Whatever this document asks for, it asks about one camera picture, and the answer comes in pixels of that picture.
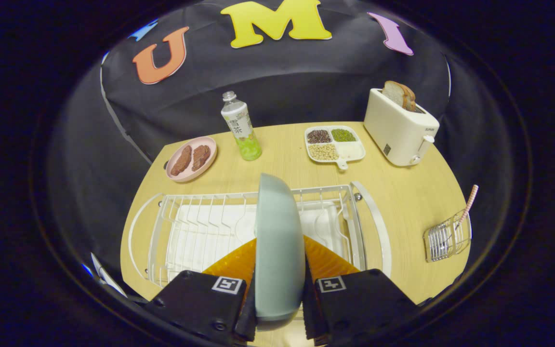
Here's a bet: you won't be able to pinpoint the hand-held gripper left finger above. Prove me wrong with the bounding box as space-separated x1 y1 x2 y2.
145 236 259 346

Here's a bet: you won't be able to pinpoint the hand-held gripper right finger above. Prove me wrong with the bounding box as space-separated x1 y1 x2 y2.
302 235 420 347

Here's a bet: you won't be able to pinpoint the white wire dish rack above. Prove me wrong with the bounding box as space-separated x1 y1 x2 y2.
127 181 393 290

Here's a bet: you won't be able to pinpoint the light green plate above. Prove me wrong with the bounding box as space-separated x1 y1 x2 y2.
254 173 306 331

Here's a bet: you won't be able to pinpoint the metal wire basket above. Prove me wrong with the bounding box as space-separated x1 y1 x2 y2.
423 208 472 263

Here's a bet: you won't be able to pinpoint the spoon with pink checkered handle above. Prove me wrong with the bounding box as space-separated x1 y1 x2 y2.
453 185 479 232

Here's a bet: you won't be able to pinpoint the pink plate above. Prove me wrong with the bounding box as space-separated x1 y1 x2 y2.
165 136 218 183

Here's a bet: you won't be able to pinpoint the white drip tray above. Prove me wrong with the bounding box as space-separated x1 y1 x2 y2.
166 202 345 282

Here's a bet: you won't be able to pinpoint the white sheet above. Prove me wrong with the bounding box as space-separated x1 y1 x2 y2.
82 253 128 298

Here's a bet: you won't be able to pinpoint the brown meat piece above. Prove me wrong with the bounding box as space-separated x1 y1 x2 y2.
191 145 211 172
170 145 193 176

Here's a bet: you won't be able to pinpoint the white divided tray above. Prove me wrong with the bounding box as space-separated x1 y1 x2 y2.
304 126 366 171

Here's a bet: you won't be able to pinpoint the pile of yellow soybeans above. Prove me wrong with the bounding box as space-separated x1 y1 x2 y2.
308 144 339 161

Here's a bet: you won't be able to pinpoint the white toaster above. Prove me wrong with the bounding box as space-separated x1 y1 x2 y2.
363 88 440 167

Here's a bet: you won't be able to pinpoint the green drink bottle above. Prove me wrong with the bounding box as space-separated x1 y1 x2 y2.
221 91 263 161

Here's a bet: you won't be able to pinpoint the brown bread slice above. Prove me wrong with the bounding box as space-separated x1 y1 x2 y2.
400 83 418 112
382 80 409 110

